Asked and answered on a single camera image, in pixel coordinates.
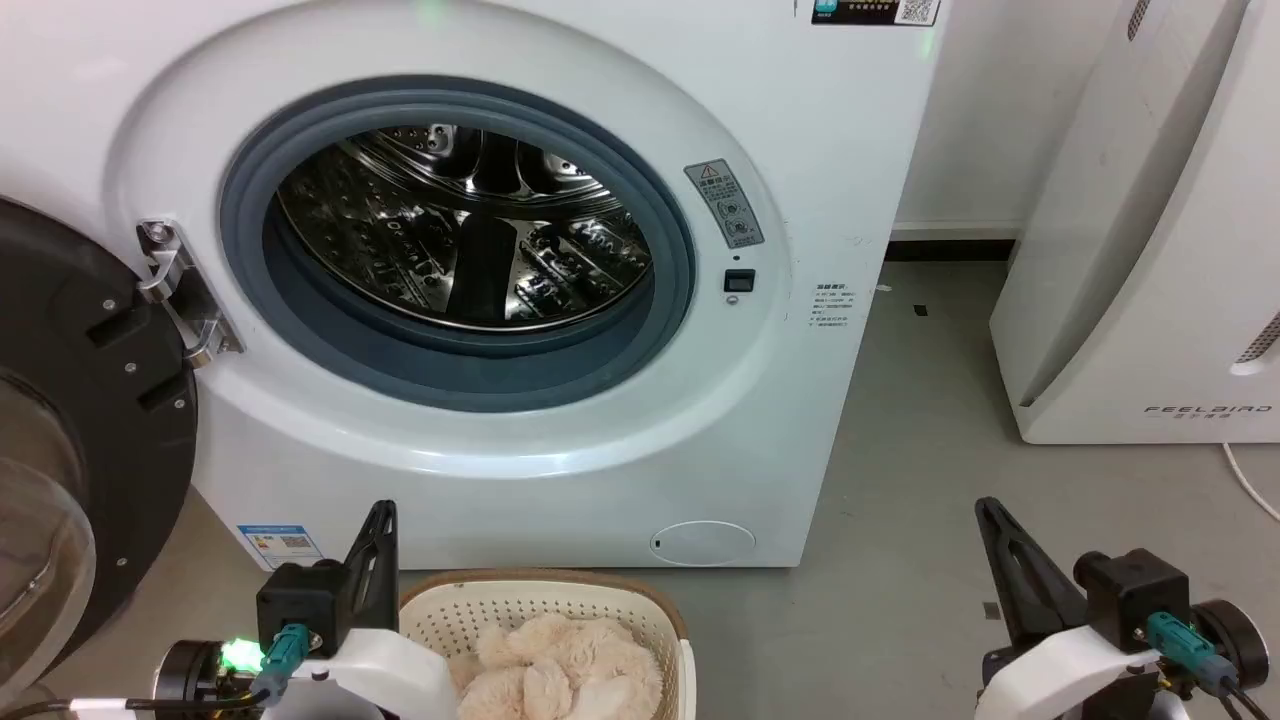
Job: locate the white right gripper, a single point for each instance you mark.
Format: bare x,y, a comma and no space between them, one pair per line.
1070,675

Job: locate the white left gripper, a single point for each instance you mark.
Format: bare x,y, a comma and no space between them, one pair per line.
400,675

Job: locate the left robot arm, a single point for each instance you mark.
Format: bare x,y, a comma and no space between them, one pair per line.
195,680

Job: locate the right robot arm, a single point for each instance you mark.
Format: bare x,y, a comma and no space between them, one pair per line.
1235,640

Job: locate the cream fluffy plush toy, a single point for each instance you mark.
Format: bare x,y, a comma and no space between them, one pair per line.
560,672

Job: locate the black round washer door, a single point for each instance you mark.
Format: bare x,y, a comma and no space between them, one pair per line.
90,400

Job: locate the stainless steel washing machine drum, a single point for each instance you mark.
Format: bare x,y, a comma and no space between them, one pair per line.
400,230

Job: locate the metal washing machine door hinge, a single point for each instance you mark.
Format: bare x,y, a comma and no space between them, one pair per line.
178,285

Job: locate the cream perforated laundry basket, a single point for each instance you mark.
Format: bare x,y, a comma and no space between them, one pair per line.
455,612

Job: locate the blue energy label sticker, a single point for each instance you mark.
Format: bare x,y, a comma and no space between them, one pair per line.
280,544

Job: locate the grey rubber door gasket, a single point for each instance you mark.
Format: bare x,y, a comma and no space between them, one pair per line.
460,365

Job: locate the oval white filter cover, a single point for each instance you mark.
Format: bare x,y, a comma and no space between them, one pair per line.
703,543

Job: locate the white air purifier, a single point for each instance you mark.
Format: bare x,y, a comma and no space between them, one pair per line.
1160,230

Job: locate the black door latch socket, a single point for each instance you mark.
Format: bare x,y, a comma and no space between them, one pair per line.
739,281

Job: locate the white front-load washing machine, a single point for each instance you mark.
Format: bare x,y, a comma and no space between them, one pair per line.
820,150

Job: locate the grey warning sticker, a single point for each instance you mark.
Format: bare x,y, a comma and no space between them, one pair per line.
727,204

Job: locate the black QR code label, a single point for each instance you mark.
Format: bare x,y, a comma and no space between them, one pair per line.
875,10

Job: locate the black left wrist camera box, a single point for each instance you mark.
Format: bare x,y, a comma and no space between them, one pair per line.
300,605

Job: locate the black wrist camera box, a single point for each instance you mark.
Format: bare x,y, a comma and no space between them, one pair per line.
300,605
1135,595

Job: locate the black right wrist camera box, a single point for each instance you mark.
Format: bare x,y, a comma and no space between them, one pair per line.
1135,595

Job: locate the black wall baseboard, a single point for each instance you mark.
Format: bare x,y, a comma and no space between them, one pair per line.
950,250

